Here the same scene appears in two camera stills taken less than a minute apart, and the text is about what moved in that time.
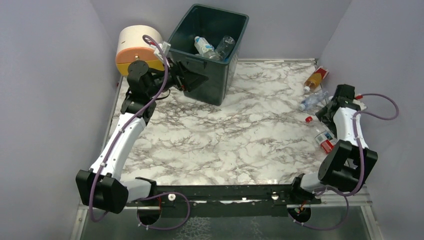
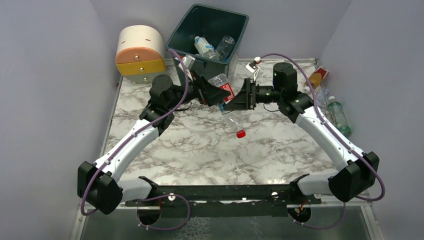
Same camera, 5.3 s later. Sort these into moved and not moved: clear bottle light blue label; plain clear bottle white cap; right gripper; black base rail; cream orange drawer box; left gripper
Moved: right gripper; left gripper
Not moved: cream orange drawer box; clear bottle light blue label; black base rail; plain clear bottle white cap
